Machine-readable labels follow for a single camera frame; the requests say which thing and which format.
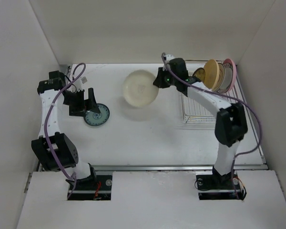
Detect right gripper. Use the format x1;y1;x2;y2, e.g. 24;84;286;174
153;66;178;88

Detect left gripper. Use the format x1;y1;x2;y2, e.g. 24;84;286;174
63;88;100;117

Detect blue floral plate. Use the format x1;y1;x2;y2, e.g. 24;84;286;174
83;104;110;127

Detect cream white plate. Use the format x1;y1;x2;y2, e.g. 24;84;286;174
122;70;159;108

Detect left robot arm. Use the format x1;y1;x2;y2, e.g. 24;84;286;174
31;71;101;189

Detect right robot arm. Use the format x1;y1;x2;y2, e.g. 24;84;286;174
153;53;248;188

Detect small brown plate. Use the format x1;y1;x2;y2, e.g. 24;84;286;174
192;68;205;82

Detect yellow wooden plate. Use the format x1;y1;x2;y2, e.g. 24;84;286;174
204;59;219;91

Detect white patterned plate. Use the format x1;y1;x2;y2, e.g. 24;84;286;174
214;63;225;92

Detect pink rimmed plate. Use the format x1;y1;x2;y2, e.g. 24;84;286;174
219;58;237;93

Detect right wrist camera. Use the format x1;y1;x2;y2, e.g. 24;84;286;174
164;54;175;62

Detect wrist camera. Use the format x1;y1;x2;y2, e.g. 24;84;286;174
75;76;88;90
164;54;175;62

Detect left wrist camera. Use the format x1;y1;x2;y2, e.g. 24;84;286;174
75;76;88;90

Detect wire dish rack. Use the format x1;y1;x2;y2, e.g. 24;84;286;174
178;59;244;124

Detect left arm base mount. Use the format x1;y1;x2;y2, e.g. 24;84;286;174
67;175;112;201

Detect front aluminium rail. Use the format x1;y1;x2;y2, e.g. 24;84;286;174
93;164;268;171

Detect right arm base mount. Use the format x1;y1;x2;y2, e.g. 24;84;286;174
194;173;247;200

